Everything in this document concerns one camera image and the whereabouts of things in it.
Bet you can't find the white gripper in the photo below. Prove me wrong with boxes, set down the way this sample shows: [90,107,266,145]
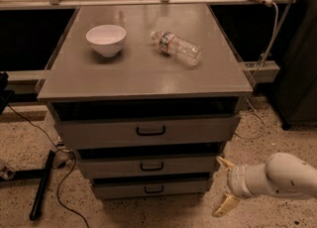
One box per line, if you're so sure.
[213,156,267,217]

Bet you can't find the grey bottom drawer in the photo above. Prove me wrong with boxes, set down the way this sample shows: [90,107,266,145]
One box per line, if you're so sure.
[92,172,213,199]

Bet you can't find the grey drawer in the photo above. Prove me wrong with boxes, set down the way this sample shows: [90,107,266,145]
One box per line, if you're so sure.
[54,115,240,150]
[76,153,220,178]
[92,172,213,199]

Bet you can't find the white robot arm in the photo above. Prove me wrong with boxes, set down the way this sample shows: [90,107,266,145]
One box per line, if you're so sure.
[213,153,317,217]

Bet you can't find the grey middle drawer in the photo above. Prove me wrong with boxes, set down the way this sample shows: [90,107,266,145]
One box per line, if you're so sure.
[76,153,220,178]

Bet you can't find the grey top drawer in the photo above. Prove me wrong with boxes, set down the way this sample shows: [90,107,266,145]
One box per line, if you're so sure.
[54,115,240,150]

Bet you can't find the grey drawer cabinet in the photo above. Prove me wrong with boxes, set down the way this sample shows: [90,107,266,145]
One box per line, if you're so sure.
[36,3,255,201]

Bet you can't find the dark cabinet at right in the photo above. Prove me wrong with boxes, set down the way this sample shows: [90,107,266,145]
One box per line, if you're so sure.
[271,0,317,130]

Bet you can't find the clear plastic water bottle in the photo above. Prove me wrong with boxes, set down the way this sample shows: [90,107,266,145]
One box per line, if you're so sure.
[151,31,202,67]

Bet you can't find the white ceramic bowl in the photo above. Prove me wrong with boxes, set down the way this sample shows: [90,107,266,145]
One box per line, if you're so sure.
[86,25,127,57]

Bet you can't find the black metal floor bar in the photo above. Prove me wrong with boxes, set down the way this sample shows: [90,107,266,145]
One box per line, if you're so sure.
[29,151,55,221]

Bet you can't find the black device at left edge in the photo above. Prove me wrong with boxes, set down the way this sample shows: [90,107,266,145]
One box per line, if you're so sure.
[0,72,14,115]

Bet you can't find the thin grey floor cable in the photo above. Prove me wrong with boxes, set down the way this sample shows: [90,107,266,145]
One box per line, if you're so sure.
[233,98,267,141]

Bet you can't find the black floor cable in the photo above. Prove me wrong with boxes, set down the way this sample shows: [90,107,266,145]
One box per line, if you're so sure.
[6,103,90,228]

